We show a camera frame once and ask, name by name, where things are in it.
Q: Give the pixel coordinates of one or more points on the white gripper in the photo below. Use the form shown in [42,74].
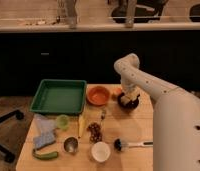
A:
[130,91]

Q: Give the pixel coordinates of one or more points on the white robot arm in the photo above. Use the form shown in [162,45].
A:
[176,117]

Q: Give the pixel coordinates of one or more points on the purple bowl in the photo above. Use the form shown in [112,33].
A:
[131,104]

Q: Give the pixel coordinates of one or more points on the orange bowl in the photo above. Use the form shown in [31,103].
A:
[98,95]

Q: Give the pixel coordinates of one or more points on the white bowl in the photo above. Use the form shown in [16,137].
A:
[100,151]

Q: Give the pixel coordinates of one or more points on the brown grape bunch toy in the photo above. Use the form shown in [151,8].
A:
[95,132]

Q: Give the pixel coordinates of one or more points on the yellow corn toy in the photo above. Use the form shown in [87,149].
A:
[81,125]

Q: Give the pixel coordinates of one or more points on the small green cup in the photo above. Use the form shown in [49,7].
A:
[62,122]

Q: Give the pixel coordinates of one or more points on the green plastic tray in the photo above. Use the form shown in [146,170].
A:
[55,96]

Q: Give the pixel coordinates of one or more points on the small metal cup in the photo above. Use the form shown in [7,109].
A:
[71,145]

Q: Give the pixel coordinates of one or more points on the clear plastic bag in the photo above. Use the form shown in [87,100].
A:
[44,124]

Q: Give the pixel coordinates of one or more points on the dish brush white handle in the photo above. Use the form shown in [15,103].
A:
[120,144]

